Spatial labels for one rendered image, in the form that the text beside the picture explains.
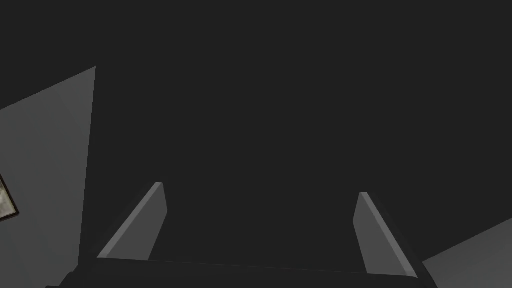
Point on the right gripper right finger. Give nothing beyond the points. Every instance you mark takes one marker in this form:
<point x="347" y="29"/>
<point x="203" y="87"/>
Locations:
<point x="378" y="240"/>

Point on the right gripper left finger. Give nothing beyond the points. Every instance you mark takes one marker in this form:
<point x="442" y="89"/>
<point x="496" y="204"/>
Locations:
<point x="138" y="230"/>

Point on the dark framed wall picture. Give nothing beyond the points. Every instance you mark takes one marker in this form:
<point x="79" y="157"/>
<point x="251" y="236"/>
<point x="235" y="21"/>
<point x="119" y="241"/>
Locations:
<point x="4" y="202"/>

